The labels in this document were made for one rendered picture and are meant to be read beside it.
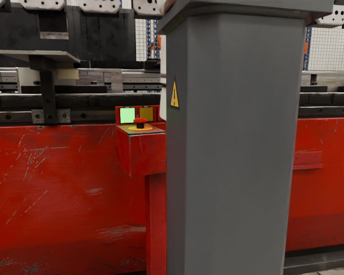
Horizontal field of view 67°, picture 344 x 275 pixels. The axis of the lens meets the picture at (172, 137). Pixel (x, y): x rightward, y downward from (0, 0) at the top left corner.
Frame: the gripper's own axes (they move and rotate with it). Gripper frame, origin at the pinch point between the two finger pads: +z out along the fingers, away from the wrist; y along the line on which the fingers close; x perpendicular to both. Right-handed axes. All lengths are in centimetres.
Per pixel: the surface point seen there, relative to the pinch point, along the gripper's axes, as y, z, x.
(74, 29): -96, -38, -19
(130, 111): -10.0, -6.6, -10.5
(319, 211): 0, 42, 76
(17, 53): -19, -23, -41
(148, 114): -9.9, -5.3, -4.3
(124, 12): -90, -49, 9
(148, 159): 6.2, 3.8, -9.9
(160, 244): 3.6, 34.7, -4.6
